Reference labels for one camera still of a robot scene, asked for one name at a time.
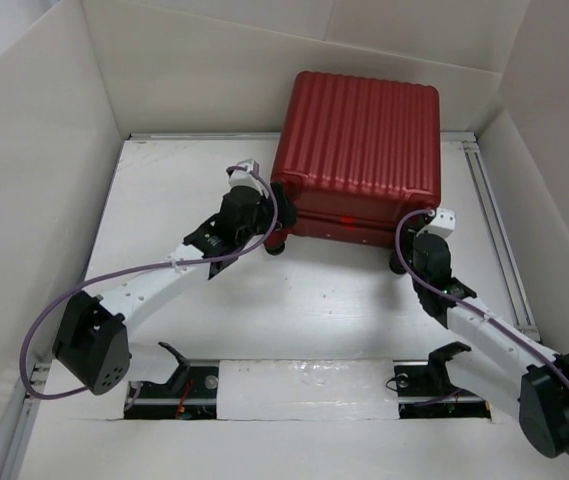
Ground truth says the red hard-shell suitcase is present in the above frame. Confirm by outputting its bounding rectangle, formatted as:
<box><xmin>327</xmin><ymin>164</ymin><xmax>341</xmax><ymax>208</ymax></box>
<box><xmin>265</xmin><ymin>71</ymin><xmax>442</xmax><ymax>275</ymax></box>

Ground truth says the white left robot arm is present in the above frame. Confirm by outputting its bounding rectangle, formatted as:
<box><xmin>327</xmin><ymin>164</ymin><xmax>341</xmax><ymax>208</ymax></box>
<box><xmin>53</xmin><ymin>182</ymin><xmax>297</xmax><ymax>397</ymax></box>

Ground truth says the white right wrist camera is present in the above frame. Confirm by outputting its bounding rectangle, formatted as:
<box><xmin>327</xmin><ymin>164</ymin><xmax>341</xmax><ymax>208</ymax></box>
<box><xmin>418</xmin><ymin>207</ymin><xmax>457</xmax><ymax>239</ymax></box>

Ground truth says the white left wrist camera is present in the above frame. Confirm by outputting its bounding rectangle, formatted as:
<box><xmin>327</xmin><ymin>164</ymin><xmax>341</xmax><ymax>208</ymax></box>
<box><xmin>226</xmin><ymin>159</ymin><xmax>261</xmax><ymax>190</ymax></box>

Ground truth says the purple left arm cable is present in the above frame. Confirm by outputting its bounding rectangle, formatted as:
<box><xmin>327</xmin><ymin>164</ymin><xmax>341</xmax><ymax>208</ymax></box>
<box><xmin>20</xmin><ymin>166</ymin><xmax>280</xmax><ymax>416</ymax></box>

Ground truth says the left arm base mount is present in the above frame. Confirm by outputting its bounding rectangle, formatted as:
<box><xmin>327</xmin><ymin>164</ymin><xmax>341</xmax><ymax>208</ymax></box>
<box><xmin>123</xmin><ymin>365</ymin><xmax>220</xmax><ymax>420</ymax></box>

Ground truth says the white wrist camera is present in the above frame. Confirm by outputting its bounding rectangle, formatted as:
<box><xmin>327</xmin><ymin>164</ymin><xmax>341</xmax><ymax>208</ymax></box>
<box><xmin>418</xmin><ymin>207</ymin><xmax>457</xmax><ymax>239</ymax></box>
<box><xmin>226</xmin><ymin>159</ymin><xmax>261</xmax><ymax>190</ymax></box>

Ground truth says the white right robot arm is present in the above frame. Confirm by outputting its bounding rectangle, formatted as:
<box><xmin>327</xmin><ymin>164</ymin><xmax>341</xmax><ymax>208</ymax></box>
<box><xmin>401</xmin><ymin>232</ymin><xmax>569</xmax><ymax>458</ymax></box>

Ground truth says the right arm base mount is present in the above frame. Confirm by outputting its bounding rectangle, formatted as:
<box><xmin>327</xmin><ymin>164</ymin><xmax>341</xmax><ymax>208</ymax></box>
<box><xmin>386</xmin><ymin>361</ymin><xmax>492</xmax><ymax>420</ymax></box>

